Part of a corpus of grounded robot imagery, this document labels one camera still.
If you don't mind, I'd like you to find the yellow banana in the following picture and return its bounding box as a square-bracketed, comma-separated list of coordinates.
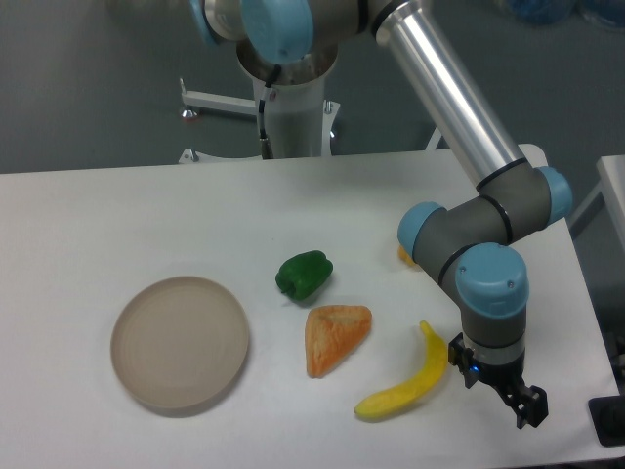
[354, 320, 447, 421]

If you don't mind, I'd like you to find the yellow pepper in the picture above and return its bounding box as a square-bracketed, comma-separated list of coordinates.
[396, 245, 418, 268]

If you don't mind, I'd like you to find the white side table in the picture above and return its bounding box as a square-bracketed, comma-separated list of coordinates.
[567, 154, 624, 245]

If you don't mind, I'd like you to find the green pepper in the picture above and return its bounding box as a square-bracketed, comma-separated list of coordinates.
[274, 250, 334, 301]

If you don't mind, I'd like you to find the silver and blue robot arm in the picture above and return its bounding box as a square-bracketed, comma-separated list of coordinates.
[190, 1, 572, 426]

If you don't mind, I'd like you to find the beige round plate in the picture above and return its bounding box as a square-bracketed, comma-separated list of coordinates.
[109, 277, 250, 417]

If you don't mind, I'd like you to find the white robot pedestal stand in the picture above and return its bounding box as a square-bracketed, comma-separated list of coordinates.
[180, 41, 340, 159]

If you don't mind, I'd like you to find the orange triangular bread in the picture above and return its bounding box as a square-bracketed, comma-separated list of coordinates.
[305, 305, 372, 378]

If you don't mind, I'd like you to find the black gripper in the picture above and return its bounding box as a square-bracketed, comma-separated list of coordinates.
[448, 333, 549, 429]

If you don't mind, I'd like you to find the blue bag in background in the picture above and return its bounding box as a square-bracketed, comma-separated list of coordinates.
[496, 0, 624, 33]

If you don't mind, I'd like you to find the black device at table edge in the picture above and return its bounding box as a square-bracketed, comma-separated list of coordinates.
[588, 395, 624, 448]

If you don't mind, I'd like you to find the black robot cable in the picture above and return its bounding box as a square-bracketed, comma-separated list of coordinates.
[257, 64, 283, 160]

